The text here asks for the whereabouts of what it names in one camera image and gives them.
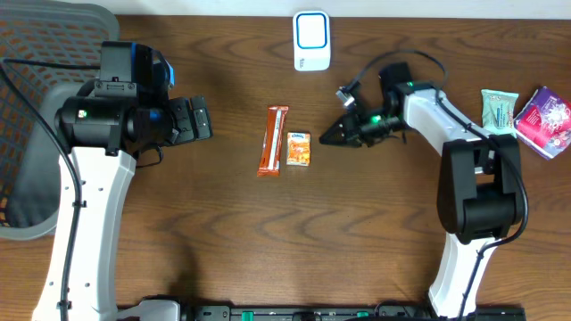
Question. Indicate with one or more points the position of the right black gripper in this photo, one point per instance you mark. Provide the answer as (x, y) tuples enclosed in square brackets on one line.
[(353, 129)]

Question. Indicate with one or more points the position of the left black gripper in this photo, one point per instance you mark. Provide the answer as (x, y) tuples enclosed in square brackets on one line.
[(182, 119)]

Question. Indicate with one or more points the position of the orange snack packet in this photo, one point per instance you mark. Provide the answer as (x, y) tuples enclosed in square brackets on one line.
[(298, 149)]

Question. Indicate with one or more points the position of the orange red snack bar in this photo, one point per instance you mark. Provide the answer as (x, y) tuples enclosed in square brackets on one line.
[(271, 148)]

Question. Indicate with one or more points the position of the teal snack packet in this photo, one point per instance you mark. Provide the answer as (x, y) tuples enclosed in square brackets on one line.
[(498, 111)]

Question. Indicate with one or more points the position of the red purple snack bag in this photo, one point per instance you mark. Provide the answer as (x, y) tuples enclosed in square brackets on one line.
[(544, 123)]

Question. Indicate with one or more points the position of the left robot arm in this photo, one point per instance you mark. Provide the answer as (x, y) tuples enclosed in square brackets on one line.
[(102, 131)]

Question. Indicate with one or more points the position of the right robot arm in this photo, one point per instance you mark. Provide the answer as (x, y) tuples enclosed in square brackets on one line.
[(480, 194)]

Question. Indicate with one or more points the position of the white barcode scanner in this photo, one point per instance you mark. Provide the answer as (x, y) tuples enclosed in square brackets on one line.
[(312, 41)]

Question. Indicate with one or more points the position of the grey plastic mesh basket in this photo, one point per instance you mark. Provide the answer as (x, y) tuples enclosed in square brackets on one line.
[(53, 47)]

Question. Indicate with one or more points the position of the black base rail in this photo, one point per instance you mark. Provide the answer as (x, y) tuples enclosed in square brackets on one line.
[(390, 311)]

